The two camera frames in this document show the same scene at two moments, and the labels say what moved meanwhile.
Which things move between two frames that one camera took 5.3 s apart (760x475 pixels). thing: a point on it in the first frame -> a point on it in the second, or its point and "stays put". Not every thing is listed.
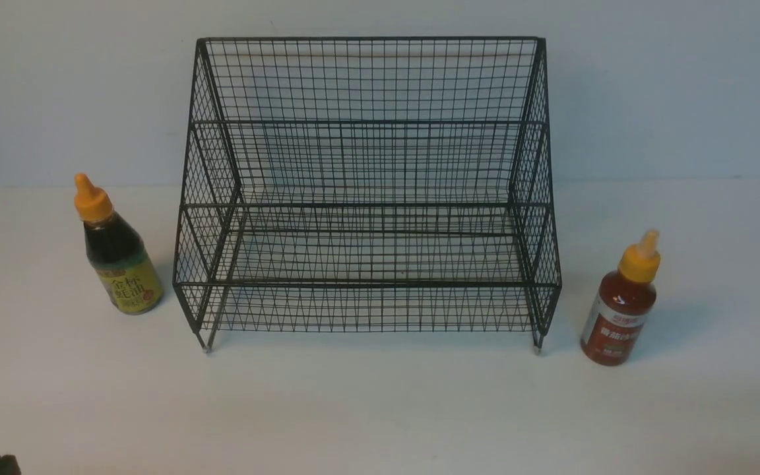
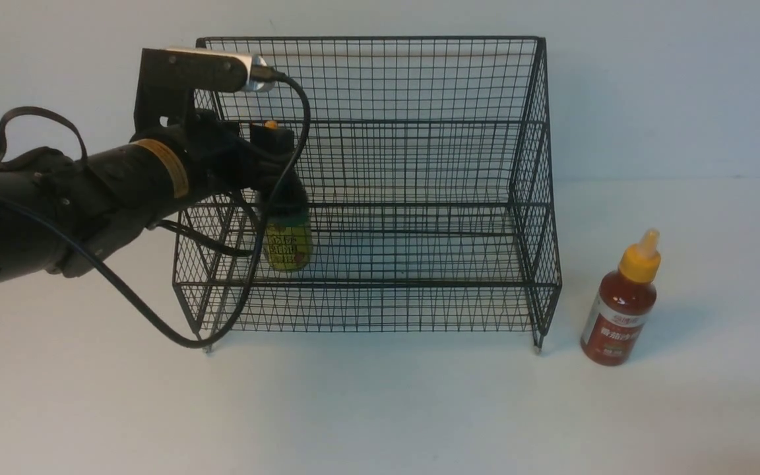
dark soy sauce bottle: [119, 253] -> [291, 247]
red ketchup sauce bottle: [617, 318] stays put
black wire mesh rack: [369, 185] stays put
